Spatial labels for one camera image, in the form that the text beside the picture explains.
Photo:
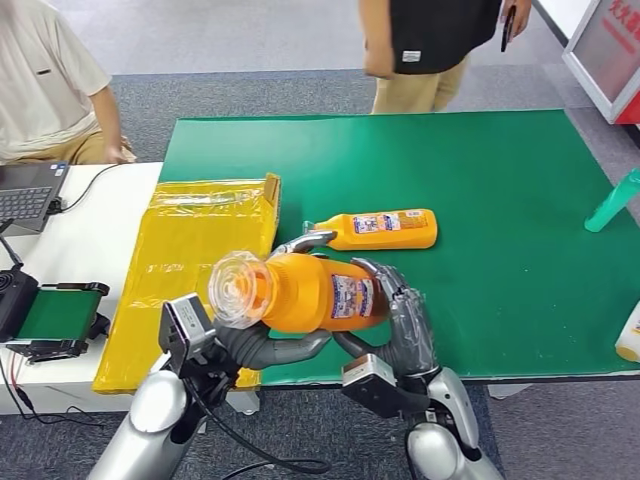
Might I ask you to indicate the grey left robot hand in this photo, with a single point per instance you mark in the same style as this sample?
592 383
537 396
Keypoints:
270 348

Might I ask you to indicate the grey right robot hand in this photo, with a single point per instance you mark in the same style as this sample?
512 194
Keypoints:
412 331

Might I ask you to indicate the orange bottle with clear cap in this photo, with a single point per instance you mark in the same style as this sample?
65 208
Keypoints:
380 230
305 291

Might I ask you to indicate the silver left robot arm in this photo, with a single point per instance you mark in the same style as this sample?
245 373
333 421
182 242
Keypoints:
150 414

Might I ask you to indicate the white and yellow bottle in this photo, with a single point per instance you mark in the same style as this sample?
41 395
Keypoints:
631 341

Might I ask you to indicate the teal green bottle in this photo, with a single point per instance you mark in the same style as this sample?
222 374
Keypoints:
612 204

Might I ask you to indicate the yellow taped cardboard box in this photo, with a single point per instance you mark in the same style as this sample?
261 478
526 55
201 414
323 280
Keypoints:
164 252

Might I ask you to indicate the green table mat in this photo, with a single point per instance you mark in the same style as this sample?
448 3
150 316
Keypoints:
500 199

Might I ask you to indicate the small green belt conveyor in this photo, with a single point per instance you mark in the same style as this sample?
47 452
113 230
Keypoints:
57 314

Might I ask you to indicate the standing person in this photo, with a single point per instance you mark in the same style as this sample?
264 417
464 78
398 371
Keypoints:
430 46

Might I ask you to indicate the black phone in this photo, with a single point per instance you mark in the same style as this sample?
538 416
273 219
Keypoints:
509 28

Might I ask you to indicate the black box device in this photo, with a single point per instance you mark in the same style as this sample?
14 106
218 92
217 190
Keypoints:
15 301

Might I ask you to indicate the grey laptop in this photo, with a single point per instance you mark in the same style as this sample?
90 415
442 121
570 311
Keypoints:
25 195

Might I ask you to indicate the white framed red sign board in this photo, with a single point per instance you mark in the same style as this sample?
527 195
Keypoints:
607 53

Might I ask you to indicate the seated person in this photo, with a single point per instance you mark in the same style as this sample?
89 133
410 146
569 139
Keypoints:
40 79

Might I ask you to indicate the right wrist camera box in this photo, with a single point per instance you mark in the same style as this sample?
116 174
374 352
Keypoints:
370 381

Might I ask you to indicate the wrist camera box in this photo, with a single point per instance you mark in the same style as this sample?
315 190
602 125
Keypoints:
187 328
370 381

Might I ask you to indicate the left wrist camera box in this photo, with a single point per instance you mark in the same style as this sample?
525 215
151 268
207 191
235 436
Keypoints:
187 328

